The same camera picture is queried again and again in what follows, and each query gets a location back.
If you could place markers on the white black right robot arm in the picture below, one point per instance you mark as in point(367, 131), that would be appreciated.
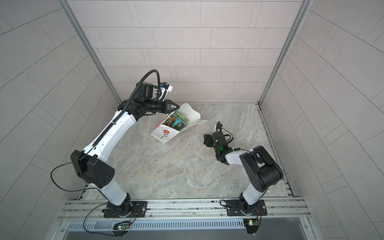
point(261, 168)

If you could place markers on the orange snack packet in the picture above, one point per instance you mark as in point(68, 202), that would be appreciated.
point(171, 122)

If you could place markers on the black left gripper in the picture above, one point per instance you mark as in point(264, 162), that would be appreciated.
point(166, 106)

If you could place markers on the corner aluminium profile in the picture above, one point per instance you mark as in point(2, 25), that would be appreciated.
point(304, 7)
point(68, 12)

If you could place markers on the circuit board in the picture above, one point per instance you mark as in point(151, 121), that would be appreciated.
point(251, 225)
point(122, 226)

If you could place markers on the green Fox's candy packet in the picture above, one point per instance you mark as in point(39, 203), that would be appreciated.
point(183, 121)

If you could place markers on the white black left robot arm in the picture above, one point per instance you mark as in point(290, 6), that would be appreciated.
point(91, 165)

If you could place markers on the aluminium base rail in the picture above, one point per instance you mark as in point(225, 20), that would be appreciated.
point(179, 209)

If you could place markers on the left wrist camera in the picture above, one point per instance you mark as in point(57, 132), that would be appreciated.
point(155, 93)

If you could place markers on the right corner aluminium profile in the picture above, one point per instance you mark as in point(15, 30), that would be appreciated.
point(304, 7)

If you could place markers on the left corner aluminium profile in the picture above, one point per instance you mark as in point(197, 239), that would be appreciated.
point(68, 12)

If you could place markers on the white floral paper bag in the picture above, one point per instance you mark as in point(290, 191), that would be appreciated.
point(164, 133)

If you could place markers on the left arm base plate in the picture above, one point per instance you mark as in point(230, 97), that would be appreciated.
point(135, 209)

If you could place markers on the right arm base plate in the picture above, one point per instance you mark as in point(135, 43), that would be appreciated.
point(241, 208)

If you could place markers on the left circuit board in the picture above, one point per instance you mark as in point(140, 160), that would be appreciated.
point(122, 226)

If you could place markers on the right circuit board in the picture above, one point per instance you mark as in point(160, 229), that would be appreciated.
point(251, 225)

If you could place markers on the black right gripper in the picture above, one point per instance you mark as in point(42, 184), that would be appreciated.
point(209, 139)

